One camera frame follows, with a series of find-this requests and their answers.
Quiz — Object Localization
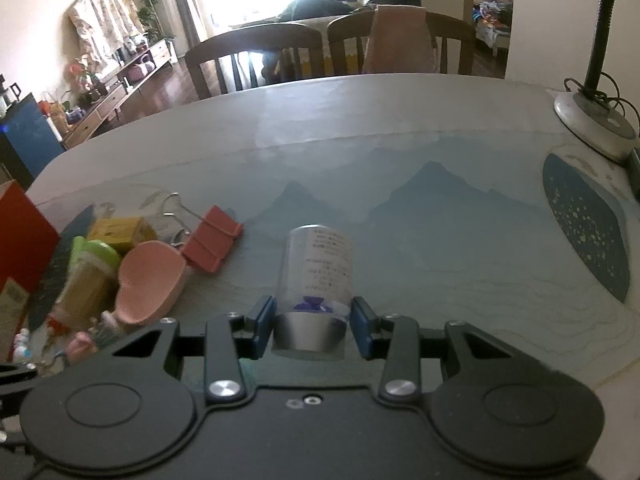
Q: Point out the yellow cardboard box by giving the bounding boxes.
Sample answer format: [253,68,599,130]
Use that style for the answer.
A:
[87,217,157,254]

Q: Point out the pink figurine doll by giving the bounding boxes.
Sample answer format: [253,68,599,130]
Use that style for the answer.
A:
[64,311,126,366]

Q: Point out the pink heart-shaped bowl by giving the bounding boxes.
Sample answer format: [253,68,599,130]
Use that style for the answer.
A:
[114,240,186,326]

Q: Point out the spice jar green lid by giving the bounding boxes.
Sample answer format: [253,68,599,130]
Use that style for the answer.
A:
[48,236,122,332]

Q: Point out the red cardboard storage box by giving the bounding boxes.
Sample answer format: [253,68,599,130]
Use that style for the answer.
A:
[0,180,61,364]

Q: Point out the wooden tv console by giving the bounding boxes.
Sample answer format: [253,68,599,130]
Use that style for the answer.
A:
[62,38,177,150]

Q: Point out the blue cabinet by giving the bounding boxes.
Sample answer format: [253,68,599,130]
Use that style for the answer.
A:
[1,93,65,179]

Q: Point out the dark wooden chair left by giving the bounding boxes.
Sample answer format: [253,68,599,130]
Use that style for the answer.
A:
[186,23,326,100]

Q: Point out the white desk lamp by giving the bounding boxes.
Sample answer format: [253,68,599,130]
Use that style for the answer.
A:
[554,0,639,165]

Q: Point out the pink cloth on chair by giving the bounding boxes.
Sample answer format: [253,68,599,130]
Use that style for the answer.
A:
[362,4,437,74]

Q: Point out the wooden chair with pink cloth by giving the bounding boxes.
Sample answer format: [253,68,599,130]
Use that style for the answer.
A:
[326,11,475,76]

